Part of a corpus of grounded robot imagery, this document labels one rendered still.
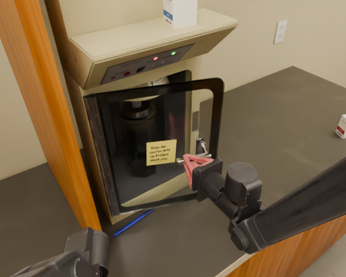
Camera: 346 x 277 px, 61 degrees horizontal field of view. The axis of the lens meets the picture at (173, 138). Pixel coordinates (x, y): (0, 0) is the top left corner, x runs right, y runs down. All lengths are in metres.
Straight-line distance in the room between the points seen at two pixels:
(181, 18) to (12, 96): 0.67
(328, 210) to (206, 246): 0.53
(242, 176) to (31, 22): 0.42
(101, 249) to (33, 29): 0.34
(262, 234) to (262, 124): 0.85
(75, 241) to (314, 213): 0.34
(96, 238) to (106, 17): 0.40
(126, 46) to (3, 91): 0.63
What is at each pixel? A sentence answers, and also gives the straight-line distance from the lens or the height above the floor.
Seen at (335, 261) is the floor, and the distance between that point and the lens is 2.16.
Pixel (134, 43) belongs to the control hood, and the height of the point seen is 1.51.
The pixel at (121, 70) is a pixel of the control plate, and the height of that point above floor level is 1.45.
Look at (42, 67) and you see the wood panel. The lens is 0.51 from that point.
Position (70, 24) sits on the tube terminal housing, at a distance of 0.60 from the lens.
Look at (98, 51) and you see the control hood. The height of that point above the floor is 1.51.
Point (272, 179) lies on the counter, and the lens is 1.09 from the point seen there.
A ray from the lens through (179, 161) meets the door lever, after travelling 0.72.
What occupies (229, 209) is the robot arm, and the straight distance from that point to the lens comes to 0.62.
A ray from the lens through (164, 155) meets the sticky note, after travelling 0.76.
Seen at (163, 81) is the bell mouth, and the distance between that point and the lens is 0.78.
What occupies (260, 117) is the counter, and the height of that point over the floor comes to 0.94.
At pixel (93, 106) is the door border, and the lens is 0.65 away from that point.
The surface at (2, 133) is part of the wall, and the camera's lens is 1.15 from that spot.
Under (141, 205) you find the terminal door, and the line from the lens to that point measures 0.88.
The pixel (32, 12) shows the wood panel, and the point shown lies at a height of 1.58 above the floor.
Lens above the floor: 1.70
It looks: 38 degrees down
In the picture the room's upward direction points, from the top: 1 degrees counter-clockwise
